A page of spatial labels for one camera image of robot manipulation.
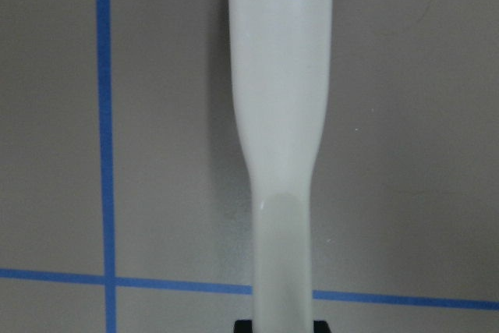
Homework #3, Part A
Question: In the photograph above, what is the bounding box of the beige plastic dustpan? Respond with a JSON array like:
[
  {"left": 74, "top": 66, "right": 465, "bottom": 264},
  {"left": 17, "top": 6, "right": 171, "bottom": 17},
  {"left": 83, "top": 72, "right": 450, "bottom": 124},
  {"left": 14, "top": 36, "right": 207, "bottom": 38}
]
[{"left": 229, "top": 0, "right": 333, "bottom": 332}]

